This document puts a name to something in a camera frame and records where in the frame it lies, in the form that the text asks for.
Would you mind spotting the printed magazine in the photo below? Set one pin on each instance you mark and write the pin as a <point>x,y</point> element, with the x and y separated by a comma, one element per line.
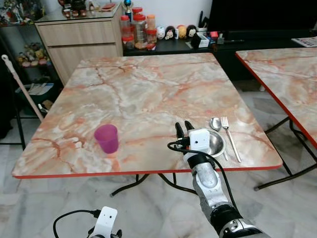
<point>305,41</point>

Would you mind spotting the black low console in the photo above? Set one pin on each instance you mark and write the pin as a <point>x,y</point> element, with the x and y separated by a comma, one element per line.
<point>223,57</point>

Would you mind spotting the marble pattern folding table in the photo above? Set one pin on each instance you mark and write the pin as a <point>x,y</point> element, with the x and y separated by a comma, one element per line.
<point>287,79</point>
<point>143,99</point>

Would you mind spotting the yellow round figurine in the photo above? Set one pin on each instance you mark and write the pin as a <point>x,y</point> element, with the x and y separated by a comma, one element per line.
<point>182,31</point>

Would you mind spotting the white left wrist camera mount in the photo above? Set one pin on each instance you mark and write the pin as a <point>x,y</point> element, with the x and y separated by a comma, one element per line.
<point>105,220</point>

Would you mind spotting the black white round figurine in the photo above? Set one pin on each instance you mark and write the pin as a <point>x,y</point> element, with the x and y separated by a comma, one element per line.
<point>170,33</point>

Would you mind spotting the steel fork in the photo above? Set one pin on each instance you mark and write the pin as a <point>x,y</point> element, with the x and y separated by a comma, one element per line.
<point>229,136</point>

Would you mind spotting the steel spoon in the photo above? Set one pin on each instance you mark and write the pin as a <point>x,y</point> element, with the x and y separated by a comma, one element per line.
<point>216,123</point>

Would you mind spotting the light wood cabinet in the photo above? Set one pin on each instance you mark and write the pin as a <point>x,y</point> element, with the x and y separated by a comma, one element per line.
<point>79,44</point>

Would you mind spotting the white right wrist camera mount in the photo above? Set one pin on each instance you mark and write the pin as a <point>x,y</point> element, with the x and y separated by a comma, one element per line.
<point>200,140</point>

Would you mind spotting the dark brown round figurine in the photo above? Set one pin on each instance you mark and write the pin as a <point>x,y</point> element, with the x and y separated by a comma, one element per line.
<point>191,31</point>

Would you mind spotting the slim red lid jar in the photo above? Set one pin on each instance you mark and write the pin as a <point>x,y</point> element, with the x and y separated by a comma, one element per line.
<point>126,26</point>

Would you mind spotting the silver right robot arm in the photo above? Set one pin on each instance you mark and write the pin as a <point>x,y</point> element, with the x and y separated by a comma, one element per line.
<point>210,188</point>

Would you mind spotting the black metal toy shelf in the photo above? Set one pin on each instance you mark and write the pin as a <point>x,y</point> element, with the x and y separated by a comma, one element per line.
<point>29,89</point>

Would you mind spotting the orange lid jar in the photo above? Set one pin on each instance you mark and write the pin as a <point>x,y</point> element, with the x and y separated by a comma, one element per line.
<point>150,22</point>

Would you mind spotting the wooden mop stick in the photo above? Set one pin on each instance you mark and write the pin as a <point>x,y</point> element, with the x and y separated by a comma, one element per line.
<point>22,87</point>

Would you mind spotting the black white small box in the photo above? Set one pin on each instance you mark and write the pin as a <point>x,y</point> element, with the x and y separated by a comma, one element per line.
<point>200,40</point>

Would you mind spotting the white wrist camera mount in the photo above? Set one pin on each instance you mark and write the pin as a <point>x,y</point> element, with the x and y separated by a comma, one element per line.
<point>105,220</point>
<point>200,140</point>

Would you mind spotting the steel bowl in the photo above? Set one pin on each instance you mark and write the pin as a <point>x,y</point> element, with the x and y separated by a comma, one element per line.
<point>218,144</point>

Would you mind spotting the large red lid jar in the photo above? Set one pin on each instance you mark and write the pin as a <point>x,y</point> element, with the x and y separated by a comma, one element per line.
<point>139,30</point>

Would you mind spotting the small red lid jar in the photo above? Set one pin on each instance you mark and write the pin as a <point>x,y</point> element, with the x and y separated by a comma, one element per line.
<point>128,42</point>
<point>151,37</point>

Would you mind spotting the black television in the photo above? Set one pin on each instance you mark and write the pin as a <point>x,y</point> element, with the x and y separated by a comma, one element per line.
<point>262,15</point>

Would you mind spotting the purple plastic cup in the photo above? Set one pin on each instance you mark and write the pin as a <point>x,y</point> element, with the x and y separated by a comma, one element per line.
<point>107,140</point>

